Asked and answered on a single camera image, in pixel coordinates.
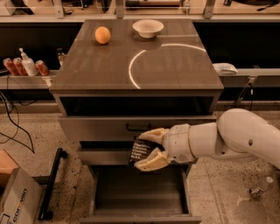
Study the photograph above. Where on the red soda can left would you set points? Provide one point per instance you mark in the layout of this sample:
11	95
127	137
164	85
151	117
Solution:
8	63

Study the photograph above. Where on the top grey drawer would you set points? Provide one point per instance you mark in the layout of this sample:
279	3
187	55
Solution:
116	128

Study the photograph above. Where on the white folded cloth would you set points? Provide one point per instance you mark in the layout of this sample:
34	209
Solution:
225	68

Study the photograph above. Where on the grey drawer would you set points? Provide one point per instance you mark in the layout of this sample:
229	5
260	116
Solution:
104	156
123	195
116	128

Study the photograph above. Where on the bottom grey drawer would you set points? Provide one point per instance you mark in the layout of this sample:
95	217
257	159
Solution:
123	195

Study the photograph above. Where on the clear plastic bottle on floor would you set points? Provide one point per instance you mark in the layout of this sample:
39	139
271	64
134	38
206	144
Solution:
261	187

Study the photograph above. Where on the small glass bottle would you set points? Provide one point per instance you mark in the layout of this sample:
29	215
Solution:
61	56

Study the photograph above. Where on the red soda can right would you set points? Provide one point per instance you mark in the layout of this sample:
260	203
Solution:
42	68

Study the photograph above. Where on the orange fruit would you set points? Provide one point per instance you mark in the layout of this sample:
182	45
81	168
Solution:
102	35

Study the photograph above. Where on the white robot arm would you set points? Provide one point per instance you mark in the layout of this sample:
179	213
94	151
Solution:
238	135

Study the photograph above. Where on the white pump bottle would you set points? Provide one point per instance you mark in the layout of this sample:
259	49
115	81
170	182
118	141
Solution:
28	64

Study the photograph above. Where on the red soda can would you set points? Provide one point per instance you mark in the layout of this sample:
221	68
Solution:
19	66
8	63
42	68

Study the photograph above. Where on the cardboard box with print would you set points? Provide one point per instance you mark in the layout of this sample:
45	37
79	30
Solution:
20	193

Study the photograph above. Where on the red soda can middle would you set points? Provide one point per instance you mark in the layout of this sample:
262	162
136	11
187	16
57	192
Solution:
19	66

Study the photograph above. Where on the grey drawer cabinet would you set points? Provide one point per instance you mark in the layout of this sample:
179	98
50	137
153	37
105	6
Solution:
168	75

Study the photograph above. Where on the white bowl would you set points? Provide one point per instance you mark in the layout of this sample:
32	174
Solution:
148	28

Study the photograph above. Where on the black metal bar stand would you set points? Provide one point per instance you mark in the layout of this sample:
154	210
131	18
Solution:
44	214

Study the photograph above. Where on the middle grey drawer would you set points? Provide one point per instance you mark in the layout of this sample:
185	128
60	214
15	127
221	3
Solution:
104	156

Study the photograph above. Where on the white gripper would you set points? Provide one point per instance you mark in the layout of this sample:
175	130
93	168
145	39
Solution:
177	143

